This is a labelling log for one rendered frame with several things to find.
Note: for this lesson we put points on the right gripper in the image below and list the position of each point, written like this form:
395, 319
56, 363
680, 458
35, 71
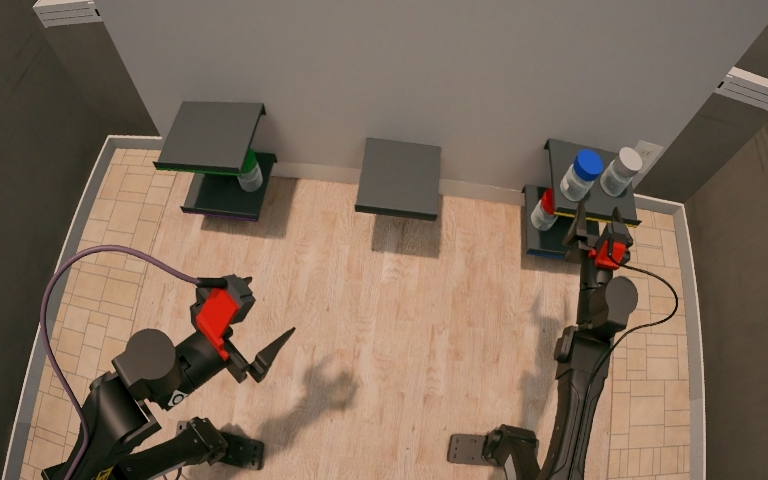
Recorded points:
594, 270

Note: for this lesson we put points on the glass bottle with grey cap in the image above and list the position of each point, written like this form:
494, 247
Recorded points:
620, 172

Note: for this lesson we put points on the glass bottle with blue cap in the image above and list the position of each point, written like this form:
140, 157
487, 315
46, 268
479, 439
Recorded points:
586, 167

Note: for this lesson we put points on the small glass bottle with red cap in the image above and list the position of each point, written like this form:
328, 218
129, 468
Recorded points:
543, 216

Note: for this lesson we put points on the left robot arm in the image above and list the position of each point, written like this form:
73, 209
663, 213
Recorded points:
149, 367

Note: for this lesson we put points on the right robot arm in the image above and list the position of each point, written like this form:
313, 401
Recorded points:
514, 448

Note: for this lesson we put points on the clear glass bottle with green cap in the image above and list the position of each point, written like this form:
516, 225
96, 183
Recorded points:
251, 177

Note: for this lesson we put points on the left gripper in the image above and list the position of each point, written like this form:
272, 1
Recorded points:
206, 358

